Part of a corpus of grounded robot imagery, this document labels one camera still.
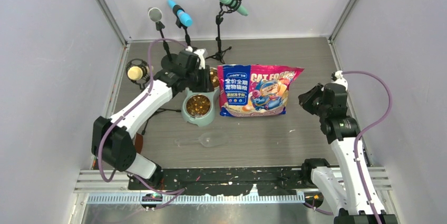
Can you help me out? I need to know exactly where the blue microphone on stand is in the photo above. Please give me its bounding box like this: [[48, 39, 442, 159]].
[[167, 0, 198, 51]]

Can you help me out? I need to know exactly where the green double pet bowl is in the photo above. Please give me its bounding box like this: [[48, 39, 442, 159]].
[[181, 67, 220, 126]]

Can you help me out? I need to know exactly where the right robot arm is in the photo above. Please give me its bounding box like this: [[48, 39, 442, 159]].
[[298, 83, 398, 223]]

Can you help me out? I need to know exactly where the brown metronome box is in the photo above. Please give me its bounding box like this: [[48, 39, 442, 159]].
[[134, 133, 144, 154]]

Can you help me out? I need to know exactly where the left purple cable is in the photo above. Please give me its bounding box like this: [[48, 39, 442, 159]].
[[97, 38, 189, 210]]

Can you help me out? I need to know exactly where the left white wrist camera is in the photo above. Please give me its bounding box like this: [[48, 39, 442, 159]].
[[185, 46, 208, 70]]

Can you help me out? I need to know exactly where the green microphone on tripod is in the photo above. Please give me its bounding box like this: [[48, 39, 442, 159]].
[[204, 0, 250, 65]]

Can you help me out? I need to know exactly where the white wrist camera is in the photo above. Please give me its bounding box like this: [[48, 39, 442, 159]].
[[185, 46, 208, 70], [331, 70, 348, 90]]

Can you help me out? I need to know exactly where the silver round microphone stand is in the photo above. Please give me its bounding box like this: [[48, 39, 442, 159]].
[[148, 7, 185, 73]]

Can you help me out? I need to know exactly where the clear plastic scoop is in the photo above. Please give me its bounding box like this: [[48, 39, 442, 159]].
[[174, 132, 229, 148]]

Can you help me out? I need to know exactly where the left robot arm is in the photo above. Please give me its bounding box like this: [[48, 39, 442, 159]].
[[91, 47, 214, 189]]

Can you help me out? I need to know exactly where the yellow microphone on tripod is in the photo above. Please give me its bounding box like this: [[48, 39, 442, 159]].
[[125, 59, 181, 136]]

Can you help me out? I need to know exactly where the colourful cat food bag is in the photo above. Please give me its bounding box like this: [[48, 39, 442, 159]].
[[217, 64, 304, 118]]

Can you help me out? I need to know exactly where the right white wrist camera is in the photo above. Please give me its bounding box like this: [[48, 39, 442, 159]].
[[331, 70, 348, 90]]

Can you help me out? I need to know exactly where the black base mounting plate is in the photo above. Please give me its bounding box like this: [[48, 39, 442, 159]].
[[146, 167, 317, 196]]

